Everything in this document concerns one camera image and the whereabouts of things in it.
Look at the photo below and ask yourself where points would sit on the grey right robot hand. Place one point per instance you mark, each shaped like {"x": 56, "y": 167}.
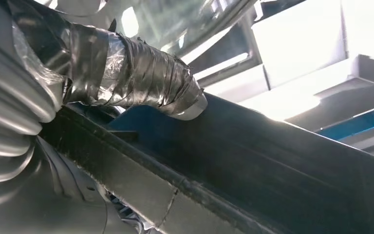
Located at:
{"x": 135, "y": 71}

